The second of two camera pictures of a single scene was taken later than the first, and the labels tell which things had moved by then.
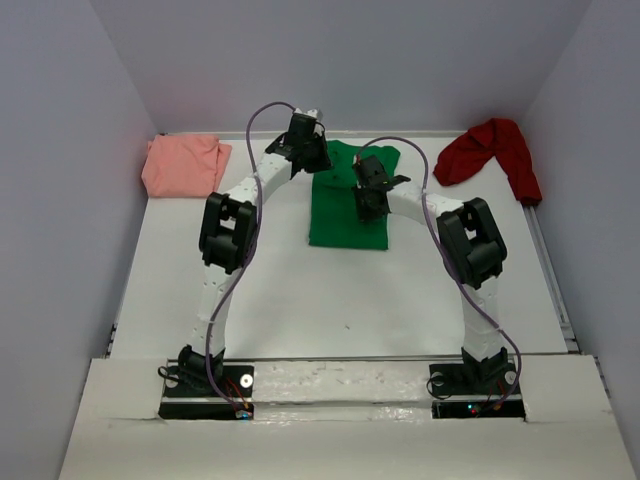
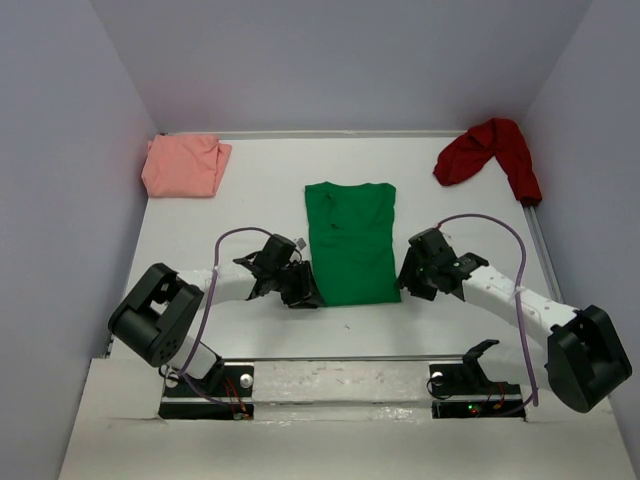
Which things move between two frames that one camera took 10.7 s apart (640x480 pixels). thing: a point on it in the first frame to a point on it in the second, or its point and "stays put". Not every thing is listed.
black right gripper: (363, 214) to (407, 278)
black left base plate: (191, 394) stays put
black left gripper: (324, 163) to (305, 295)
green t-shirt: (335, 220) to (352, 243)
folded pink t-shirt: (183, 165) stays put
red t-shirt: (502, 138) stays put
